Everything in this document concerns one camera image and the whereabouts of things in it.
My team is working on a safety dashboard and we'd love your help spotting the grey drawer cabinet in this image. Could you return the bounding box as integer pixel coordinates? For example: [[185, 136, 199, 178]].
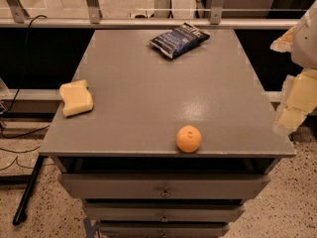
[[40, 30, 294, 229]]

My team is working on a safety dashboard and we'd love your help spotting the black metal leg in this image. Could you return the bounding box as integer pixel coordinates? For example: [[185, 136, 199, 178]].
[[12, 156, 45, 226]]

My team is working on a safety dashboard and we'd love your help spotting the grey drawer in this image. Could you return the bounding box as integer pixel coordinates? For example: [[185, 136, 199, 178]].
[[58, 174, 269, 199], [83, 201, 245, 222], [98, 223, 229, 238]]

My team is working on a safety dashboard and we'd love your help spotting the middle grey drawer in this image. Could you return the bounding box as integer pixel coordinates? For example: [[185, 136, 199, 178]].
[[83, 201, 245, 222]]

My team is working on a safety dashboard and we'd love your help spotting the black cable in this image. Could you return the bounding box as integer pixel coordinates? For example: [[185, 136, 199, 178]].
[[0, 14, 52, 172]]

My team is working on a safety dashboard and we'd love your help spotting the top grey drawer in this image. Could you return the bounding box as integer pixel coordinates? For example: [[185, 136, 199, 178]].
[[58, 174, 269, 199]]

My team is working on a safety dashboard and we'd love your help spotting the orange fruit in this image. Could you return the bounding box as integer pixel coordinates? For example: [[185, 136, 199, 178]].
[[176, 125, 202, 153]]

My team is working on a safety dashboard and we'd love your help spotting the bottom grey drawer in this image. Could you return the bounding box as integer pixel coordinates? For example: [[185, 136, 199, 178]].
[[98, 223, 229, 238]]

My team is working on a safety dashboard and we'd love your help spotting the yellow sponge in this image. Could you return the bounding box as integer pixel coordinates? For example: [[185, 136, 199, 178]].
[[59, 79, 94, 117]]

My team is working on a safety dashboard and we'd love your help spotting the right metal bracket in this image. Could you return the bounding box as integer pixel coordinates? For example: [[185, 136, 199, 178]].
[[209, 0, 225, 25]]

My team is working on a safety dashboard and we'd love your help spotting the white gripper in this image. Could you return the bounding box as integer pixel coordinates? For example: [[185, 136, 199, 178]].
[[269, 0, 317, 136]]

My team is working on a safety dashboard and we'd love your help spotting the left metal bracket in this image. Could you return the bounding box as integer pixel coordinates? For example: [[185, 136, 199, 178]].
[[6, 0, 30, 23]]

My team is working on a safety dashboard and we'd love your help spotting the middle metal bracket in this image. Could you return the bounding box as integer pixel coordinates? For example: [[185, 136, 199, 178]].
[[86, 0, 102, 24]]

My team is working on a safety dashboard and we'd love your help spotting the metal bracket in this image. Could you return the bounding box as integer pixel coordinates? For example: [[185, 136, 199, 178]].
[[209, 0, 225, 25], [6, 0, 30, 23], [86, 0, 102, 24]]

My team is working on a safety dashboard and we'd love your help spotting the blue chip bag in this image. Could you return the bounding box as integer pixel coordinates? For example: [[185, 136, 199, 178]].
[[150, 23, 210, 60]]

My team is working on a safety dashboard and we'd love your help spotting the grey metal rail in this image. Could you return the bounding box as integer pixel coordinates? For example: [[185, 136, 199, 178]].
[[0, 17, 300, 31]]

